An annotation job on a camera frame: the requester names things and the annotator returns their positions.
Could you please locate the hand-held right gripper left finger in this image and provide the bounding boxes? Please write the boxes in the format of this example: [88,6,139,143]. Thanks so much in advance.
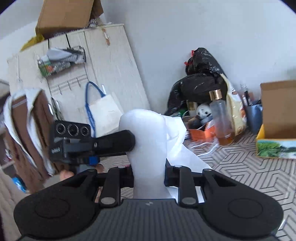
[62,166,135,208]

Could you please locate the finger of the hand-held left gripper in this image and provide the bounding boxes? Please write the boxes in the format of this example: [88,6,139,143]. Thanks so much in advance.
[92,130,136,156]

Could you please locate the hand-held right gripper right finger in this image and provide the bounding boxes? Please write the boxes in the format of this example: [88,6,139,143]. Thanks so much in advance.
[165,160,236,208]

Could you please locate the white printed shopping bag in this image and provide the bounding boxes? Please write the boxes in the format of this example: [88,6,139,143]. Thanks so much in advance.
[119,109,213,200]

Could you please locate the clear plastic bag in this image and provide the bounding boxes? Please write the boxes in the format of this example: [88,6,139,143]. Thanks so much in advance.
[185,139,221,156]

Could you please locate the black trash bag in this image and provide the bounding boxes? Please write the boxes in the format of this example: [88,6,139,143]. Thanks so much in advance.
[166,47,230,116]

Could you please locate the beige snack bag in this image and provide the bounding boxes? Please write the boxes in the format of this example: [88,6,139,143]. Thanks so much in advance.
[221,74,248,136]

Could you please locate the brown and white clothes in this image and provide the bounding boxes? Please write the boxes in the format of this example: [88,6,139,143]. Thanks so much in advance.
[3,88,56,193]

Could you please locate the orange box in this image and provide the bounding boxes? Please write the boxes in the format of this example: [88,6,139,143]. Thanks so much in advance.
[188,120,218,142]

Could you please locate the white plush toy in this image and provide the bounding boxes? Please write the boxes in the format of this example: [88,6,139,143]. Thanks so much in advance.
[196,103,212,125]

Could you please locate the white wardrobe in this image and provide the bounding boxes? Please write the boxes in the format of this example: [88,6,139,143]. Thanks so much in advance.
[7,23,151,163]

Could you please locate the geometric patterned tablecloth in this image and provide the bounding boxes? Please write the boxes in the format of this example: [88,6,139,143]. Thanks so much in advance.
[120,130,296,241]

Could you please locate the clear bottle with gold cap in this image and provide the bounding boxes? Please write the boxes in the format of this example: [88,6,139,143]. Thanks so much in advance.
[209,89,236,146]

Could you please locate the cardboard box with green print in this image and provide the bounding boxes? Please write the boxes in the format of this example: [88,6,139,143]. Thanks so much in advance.
[255,80,296,159]

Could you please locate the plain cardboard box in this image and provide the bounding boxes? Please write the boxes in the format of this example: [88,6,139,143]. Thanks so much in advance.
[35,0,104,39]

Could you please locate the white tote bag blue handles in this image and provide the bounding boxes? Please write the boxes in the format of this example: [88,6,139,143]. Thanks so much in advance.
[85,82,123,139]

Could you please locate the wire hanging basket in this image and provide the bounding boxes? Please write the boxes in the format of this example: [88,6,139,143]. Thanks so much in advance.
[37,46,86,77]

